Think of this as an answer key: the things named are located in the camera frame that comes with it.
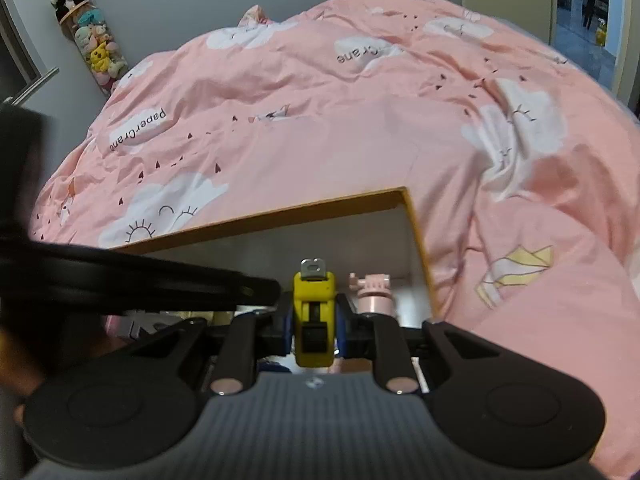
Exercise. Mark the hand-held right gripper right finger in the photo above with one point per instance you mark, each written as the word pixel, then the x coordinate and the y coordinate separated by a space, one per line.
pixel 341 330

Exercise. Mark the clear tube of plush toys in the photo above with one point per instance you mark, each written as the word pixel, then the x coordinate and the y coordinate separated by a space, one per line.
pixel 100 50

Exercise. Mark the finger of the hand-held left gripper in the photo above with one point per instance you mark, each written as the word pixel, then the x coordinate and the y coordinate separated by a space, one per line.
pixel 150 280

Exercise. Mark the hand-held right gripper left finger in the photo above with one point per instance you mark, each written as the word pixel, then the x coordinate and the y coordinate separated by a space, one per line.
pixel 286 330

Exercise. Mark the pink handheld fan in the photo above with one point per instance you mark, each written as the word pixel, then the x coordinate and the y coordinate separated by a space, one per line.
pixel 375 302

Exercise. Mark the window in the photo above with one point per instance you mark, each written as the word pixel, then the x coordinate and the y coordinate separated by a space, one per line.
pixel 20 60

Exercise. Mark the small yellow object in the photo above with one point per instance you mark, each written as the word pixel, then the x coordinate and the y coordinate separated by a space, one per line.
pixel 601 35

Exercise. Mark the pink printed blanket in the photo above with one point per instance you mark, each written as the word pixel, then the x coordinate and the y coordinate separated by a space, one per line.
pixel 350 135

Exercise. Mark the orange cardboard box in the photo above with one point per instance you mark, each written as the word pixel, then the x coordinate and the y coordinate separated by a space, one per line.
pixel 325 230

